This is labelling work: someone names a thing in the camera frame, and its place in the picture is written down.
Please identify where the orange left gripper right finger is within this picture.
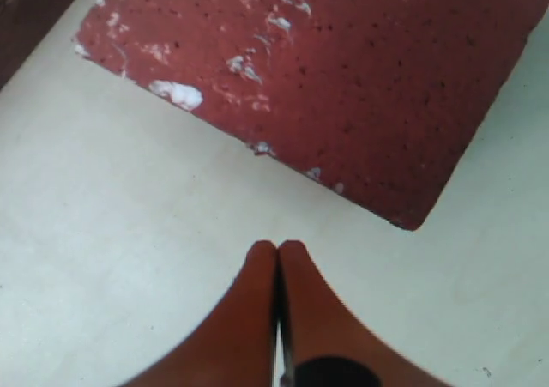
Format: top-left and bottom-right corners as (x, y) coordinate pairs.
(278, 240), (445, 386)

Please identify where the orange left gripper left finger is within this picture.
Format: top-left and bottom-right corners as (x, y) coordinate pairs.
(125, 240), (278, 387)

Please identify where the red brick with chipped corner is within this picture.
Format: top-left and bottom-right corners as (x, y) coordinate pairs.
(75, 0), (548, 231)

